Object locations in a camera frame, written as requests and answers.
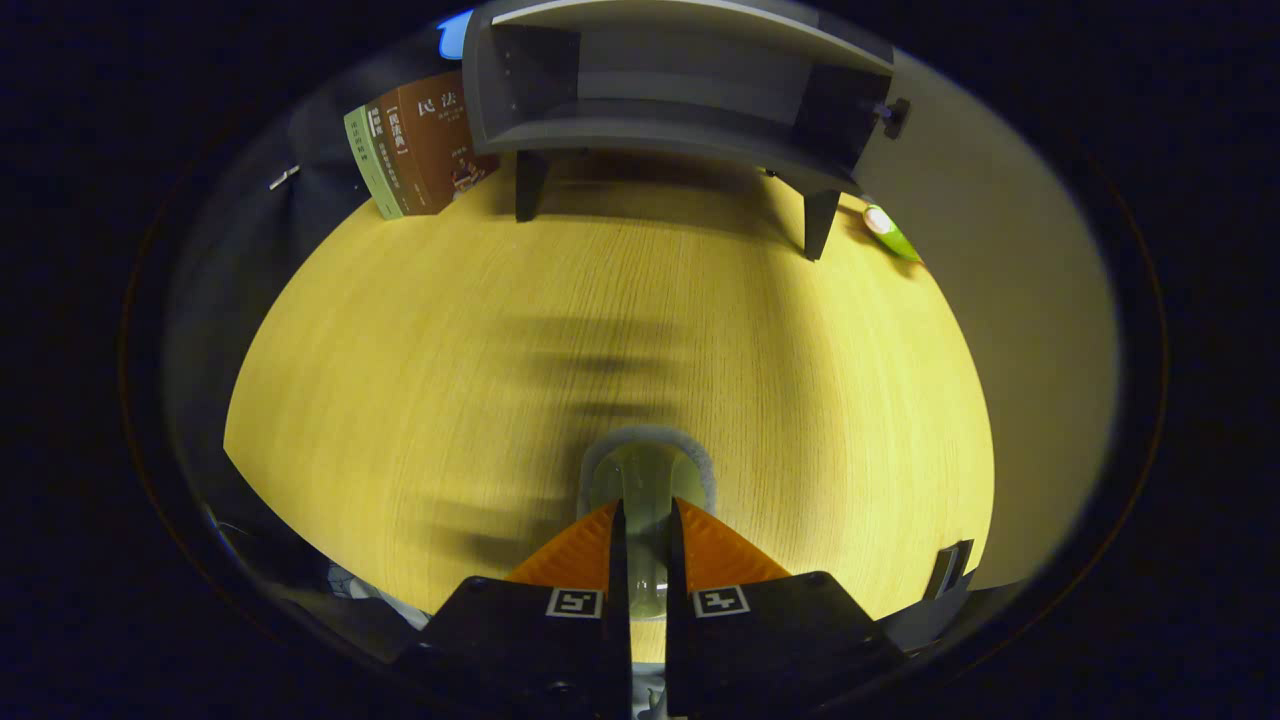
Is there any brown book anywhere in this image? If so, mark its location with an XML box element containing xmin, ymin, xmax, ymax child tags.
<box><xmin>365</xmin><ymin>70</ymin><xmax>501</xmax><ymax>218</ymax></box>

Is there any grey cabinet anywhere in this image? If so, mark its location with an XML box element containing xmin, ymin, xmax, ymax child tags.
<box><xmin>462</xmin><ymin>0</ymin><xmax>913</xmax><ymax>263</ymax></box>

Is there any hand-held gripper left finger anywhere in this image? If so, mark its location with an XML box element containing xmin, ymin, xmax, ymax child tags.
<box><xmin>395</xmin><ymin>498</ymin><xmax>633</xmax><ymax>720</ymax></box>

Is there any pink and green plush toy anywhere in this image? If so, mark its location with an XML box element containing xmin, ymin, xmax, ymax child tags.
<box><xmin>862</xmin><ymin>203</ymin><xmax>923</xmax><ymax>264</ymax></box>

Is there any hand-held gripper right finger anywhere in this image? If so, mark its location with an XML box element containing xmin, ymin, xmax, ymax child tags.
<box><xmin>665</xmin><ymin>497</ymin><xmax>909</xmax><ymax>720</ymax></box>

